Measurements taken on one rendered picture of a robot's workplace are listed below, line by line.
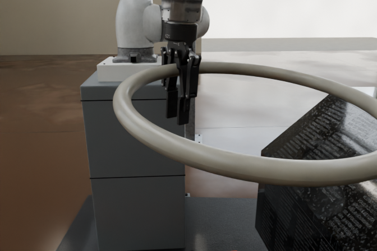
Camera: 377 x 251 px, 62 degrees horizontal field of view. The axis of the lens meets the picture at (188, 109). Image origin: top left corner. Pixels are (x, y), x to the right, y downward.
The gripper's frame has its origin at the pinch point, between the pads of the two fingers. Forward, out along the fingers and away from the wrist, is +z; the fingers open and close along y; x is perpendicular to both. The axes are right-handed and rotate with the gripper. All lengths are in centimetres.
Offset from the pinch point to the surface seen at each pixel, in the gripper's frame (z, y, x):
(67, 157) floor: 93, -159, 12
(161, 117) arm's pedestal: 20.0, -39.7, 19.7
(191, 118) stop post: 68, -128, 103
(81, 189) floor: 90, -111, 7
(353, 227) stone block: 17.5, 37.8, 19.5
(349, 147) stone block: 9.1, 25.0, 37.8
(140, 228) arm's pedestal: 73, -43, 12
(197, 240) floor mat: 84, -32, 37
